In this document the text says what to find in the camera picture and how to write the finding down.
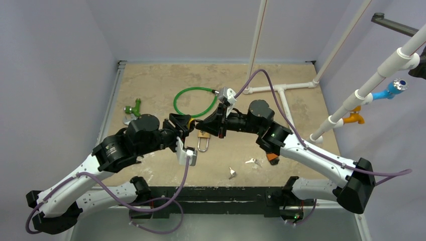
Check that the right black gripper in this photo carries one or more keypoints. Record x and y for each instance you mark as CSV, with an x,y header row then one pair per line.
x,y
220,119

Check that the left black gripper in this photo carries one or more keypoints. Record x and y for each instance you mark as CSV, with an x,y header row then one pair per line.
x,y
181,123

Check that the large brass padlock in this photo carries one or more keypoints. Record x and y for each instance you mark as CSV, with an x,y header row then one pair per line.
x,y
203,141

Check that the small yellow padlock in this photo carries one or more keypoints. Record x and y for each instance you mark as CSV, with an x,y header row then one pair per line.
x,y
191,124

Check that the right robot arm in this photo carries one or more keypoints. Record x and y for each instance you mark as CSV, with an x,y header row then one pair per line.
x,y
350,182

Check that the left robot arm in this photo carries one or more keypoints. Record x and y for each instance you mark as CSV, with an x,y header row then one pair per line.
x,y
82,192

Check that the orange hex key set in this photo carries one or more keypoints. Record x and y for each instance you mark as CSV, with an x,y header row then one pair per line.
x,y
272,158

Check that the orange faucet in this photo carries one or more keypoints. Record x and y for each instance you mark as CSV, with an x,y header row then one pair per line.
x,y
354,117

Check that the blue faucet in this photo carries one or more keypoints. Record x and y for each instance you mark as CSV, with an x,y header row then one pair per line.
x,y
394,88

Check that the black overhead bar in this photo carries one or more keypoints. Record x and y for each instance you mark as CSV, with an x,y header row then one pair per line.
x,y
380,19

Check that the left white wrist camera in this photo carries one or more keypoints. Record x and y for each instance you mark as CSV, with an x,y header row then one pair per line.
x,y
185,154

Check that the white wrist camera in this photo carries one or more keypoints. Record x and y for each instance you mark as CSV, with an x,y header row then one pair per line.
x,y
227,97
185,154

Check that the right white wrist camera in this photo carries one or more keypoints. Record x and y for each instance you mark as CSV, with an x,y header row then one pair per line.
x,y
227,97

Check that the green cable lock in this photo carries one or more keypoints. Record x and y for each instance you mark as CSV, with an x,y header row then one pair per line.
x,y
196,101

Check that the green hose nozzle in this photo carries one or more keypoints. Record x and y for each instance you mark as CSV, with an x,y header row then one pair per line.
x,y
135,110

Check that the white pvc pipe frame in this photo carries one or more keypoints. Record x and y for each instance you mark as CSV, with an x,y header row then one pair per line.
x,y
403,58

